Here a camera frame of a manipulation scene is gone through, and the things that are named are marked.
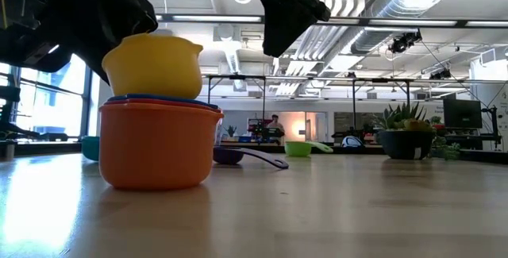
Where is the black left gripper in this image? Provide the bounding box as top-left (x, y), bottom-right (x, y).
top-left (0, 0), bottom-right (159, 86)

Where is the yellow measuring cup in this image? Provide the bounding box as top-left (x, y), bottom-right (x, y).
top-left (102, 33), bottom-right (204, 100)

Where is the teal measuring cup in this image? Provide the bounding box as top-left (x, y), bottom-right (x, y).
top-left (81, 136), bottom-right (101, 162)

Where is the orange measuring cup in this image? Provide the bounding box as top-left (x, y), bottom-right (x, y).
top-left (98, 98), bottom-right (225, 191)

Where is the green measuring cup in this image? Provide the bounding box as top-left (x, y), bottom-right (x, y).
top-left (284, 141), bottom-right (334, 158)

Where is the purple measuring cup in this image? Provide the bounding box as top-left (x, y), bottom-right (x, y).
top-left (213, 146), bottom-right (290, 171)

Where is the person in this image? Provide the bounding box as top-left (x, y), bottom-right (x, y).
top-left (266, 114), bottom-right (286, 140)

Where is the white and blue helmet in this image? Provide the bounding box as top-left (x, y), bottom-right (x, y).
top-left (341, 135), bottom-right (364, 148)

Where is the potted succulent plant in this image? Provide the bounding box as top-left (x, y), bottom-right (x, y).
top-left (375, 102), bottom-right (461, 161)

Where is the black monitor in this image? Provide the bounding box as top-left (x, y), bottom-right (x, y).
top-left (443, 98), bottom-right (483, 129)

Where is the silver ceiling duct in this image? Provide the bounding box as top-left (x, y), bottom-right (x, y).
top-left (348, 0), bottom-right (461, 55)

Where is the black ceiling camera rig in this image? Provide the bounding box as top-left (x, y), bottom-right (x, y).
top-left (387, 31), bottom-right (423, 55)

